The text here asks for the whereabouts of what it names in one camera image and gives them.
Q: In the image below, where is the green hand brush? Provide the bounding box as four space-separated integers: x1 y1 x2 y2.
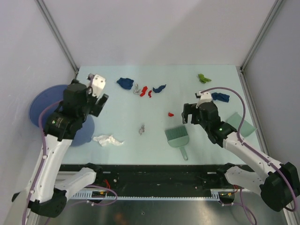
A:
165 125 189 161

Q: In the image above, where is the grey paper scrap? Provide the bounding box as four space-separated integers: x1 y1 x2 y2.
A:
133 83 141 95
139 124 145 135

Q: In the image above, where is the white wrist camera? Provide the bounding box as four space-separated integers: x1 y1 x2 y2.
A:
195 91 213 108
87 74 106 98

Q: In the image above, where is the right aluminium frame post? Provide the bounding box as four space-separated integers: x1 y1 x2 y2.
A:
240 0 286 71

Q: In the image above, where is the green paper scrap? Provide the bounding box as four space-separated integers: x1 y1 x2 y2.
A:
198 74 211 83

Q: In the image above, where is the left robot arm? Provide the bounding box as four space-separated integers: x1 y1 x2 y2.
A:
6 75 108 225

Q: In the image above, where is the blue plastic bucket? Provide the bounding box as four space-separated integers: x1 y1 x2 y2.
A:
28 84 96 147

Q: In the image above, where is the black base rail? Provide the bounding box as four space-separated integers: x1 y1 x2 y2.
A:
57 164 256 200

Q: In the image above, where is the left aluminium frame post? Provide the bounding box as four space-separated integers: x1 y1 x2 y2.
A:
34 0 79 75

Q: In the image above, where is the perforated cable duct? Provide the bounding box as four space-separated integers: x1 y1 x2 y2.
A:
71 189 233 201

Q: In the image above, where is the large dark blue scrap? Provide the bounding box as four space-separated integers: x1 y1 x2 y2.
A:
117 78 134 90

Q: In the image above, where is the green dustpan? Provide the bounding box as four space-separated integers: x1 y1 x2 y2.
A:
226 112 257 138

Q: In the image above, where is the white paper scrap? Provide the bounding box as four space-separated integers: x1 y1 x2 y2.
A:
93 135 124 147

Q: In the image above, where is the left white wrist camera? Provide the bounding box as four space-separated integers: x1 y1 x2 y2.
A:
87 74 106 98

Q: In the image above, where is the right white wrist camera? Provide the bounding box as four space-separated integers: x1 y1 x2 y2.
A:
195 91 213 108

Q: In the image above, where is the aluminium frame post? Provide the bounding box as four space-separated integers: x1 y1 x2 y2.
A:
240 0 286 71
34 0 79 75

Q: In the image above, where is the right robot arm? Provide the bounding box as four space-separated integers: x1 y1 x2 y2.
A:
181 102 300 212

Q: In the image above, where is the small dark blue scrap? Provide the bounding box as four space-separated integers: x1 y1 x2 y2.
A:
152 84 166 93

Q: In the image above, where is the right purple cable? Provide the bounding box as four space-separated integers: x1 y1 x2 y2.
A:
199 86 298 225

